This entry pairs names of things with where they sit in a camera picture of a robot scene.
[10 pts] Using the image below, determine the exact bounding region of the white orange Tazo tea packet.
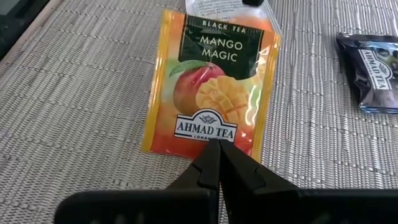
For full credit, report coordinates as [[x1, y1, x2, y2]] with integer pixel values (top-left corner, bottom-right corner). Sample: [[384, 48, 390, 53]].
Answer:
[[185, 0, 275, 24]]

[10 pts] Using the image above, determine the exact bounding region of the grey woven placemat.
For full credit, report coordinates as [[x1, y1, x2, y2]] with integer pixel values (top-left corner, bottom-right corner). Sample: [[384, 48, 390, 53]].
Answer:
[[0, 0, 398, 224]]

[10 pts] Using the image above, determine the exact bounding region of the mango Ahmad tea packet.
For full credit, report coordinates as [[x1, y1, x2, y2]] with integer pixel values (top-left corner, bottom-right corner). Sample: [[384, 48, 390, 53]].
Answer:
[[141, 8, 282, 163]]

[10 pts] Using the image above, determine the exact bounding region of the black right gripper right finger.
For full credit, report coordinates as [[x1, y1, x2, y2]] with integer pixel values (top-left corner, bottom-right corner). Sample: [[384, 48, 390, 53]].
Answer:
[[220, 139, 398, 224]]

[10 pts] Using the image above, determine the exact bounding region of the black metal table frame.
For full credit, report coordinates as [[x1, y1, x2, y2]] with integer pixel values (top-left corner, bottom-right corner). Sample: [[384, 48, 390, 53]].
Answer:
[[0, 0, 52, 62]]

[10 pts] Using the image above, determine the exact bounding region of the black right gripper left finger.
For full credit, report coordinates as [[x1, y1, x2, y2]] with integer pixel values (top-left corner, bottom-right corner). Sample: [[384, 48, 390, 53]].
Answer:
[[54, 139, 221, 224]]

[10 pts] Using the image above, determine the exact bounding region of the dark Ahmad tea packet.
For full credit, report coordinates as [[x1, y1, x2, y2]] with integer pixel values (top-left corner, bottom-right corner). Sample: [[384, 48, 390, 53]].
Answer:
[[335, 32, 398, 114]]

